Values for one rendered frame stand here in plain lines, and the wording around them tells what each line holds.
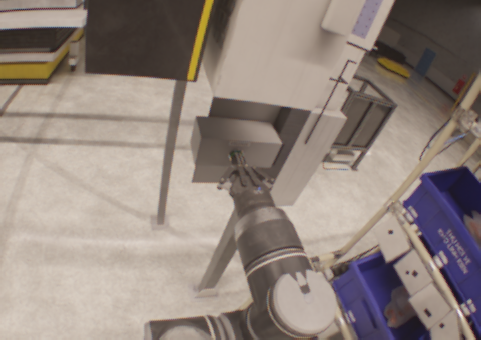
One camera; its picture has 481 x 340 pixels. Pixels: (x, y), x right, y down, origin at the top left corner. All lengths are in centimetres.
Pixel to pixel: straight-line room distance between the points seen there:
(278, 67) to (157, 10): 19
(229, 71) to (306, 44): 12
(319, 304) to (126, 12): 47
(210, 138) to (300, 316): 38
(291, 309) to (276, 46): 37
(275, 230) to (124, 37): 36
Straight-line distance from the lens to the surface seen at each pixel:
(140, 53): 38
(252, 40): 38
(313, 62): 44
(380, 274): 121
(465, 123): 85
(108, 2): 37
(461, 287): 94
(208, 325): 50
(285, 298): 38
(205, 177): 77
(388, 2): 168
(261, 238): 42
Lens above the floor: 152
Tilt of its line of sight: 38 degrees down
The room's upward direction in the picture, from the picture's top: 21 degrees clockwise
